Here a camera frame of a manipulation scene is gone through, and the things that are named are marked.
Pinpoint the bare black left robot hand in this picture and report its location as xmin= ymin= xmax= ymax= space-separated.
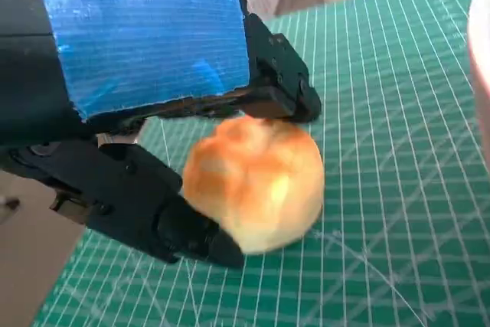
xmin=0 ymin=0 xmax=322 ymax=270

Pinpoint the round bread bun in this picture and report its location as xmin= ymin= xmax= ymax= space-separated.
xmin=182 ymin=117 xmax=326 ymax=255

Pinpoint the pink bowl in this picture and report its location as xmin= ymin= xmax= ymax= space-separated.
xmin=466 ymin=0 xmax=490 ymax=169

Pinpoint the green cutting mat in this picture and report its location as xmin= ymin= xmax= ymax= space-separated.
xmin=32 ymin=0 xmax=490 ymax=327

